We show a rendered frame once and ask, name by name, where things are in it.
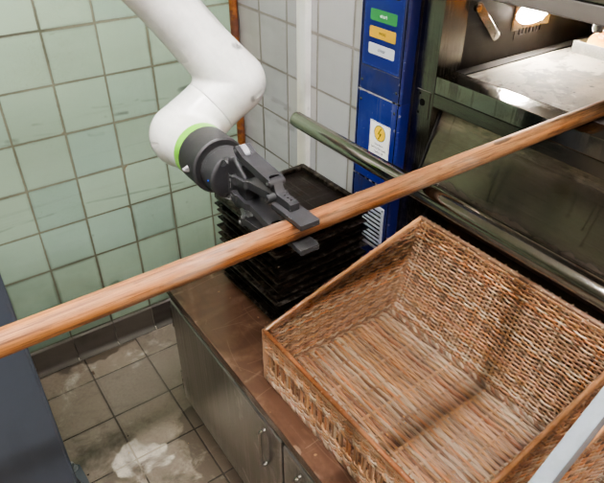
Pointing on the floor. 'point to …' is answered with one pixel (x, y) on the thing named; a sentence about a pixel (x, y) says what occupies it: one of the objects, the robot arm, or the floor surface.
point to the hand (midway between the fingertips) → (295, 225)
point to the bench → (243, 387)
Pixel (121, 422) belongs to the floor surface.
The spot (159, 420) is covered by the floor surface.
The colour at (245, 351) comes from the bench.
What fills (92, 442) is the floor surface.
